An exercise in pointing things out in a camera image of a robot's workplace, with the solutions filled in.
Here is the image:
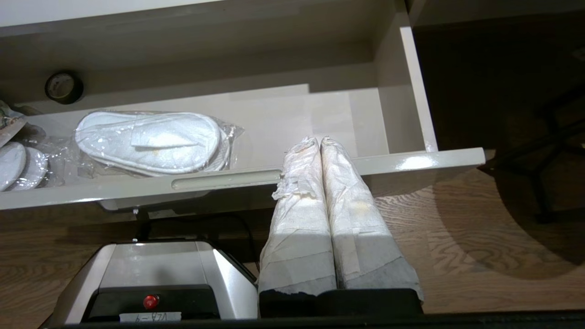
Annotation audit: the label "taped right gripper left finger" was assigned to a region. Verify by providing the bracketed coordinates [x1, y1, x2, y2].
[258, 136, 339, 296]

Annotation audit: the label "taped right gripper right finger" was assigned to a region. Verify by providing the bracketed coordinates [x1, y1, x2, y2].
[321, 136, 424, 302]

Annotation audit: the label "black tape roll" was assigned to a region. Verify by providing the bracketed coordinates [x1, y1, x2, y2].
[44, 70, 85, 105]

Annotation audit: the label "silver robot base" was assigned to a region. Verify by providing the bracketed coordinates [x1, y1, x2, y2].
[43, 241, 259, 329]

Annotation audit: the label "cream white drawer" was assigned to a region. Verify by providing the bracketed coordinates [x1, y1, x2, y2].
[0, 0, 486, 212]

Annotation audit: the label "white slippers with paper tag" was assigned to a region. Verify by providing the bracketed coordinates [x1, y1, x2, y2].
[73, 110, 245, 179]

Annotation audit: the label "black chair base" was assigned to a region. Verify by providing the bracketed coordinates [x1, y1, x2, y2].
[478, 82, 585, 225]

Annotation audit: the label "white slippers in crinkled wrap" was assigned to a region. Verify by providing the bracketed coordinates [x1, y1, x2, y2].
[0, 130, 71, 193]

